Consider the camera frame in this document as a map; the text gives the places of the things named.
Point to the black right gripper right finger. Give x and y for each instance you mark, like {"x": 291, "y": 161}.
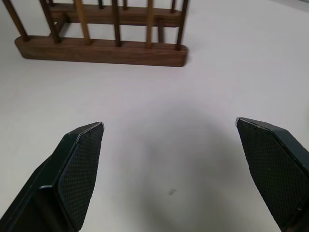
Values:
{"x": 277, "y": 169}

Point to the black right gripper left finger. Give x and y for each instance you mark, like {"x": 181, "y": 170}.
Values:
{"x": 72, "y": 174}

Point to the wooden dowel rack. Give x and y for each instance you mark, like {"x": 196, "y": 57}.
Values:
{"x": 101, "y": 49}

